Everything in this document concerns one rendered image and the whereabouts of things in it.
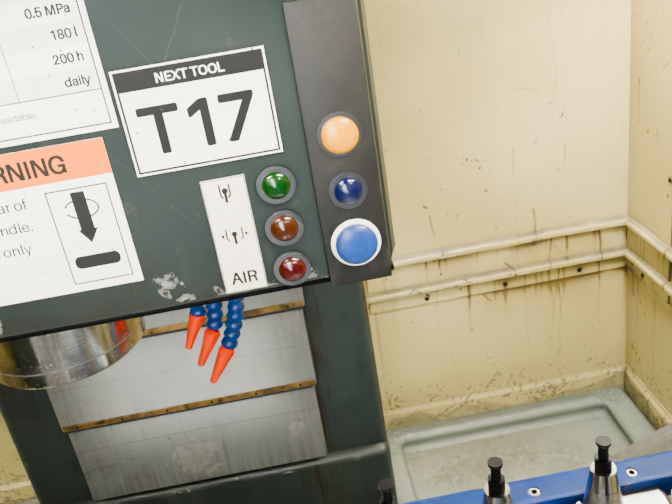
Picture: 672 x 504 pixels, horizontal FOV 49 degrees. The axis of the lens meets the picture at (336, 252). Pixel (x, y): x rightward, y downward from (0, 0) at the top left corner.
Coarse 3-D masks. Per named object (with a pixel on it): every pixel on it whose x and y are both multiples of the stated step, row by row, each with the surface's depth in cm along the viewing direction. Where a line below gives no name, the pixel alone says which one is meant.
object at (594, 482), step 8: (592, 464) 75; (592, 472) 74; (616, 472) 73; (592, 480) 74; (600, 480) 73; (608, 480) 73; (616, 480) 73; (592, 488) 74; (600, 488) 73; (608, 488) 73; (616, 488) 74; (584, 496) 76; (592, 496) 74; (600, 496) 74; (608, 496) 73; (616, 496) 74
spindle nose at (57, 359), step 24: (48, 336) 67; (72, 336) 68; (96, 336) 69; (120, 336) 71; (0, 360) 68; (24, 360) 68; (48, 360) 68; (72, 360) 68; (96, 360) 70; (24, 384) 69; (48, 384) 69
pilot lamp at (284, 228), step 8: (280, 216) 51; (288, 216) 51; (272, 224) 51; (280, 224) 51; (288, 224) 51; (296, 224) 51; (272, 232) 51; (280, 232) 51; (288, 232) 51; (296, 232) 51; (280, 240) 51; (288, 240) 51
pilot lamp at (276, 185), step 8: (272, 176) 49; (280, 176) 49; (264, 184) 49; (272, 184) 49; (280, 184) 49; (288, 184) 50; (264, 192) 50; (272, 192) 50; (280, 192) 50; (288, 192) 50
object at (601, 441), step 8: (600, 440) 73; (608, 440) 72; (600, 448) 72; (608, 448) 73; (600, 456) 73; (608, 456) 73; (600, 464) 73; (608, 464) 73; (600, 472) 73; (608, 472) 73
